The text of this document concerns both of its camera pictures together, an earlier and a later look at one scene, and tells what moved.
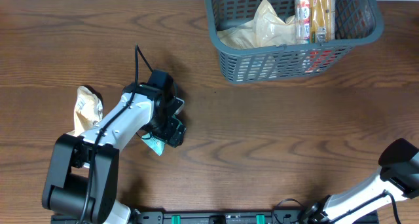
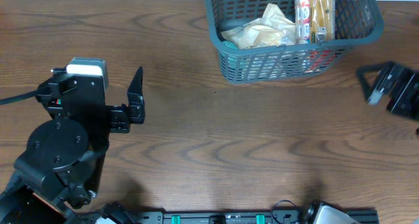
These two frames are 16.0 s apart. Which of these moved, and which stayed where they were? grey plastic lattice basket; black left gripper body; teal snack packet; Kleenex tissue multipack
Moved: teal snack packet; black left gripper body
Stayed: Kleenex tissue multipack; grey plastic lattice basket
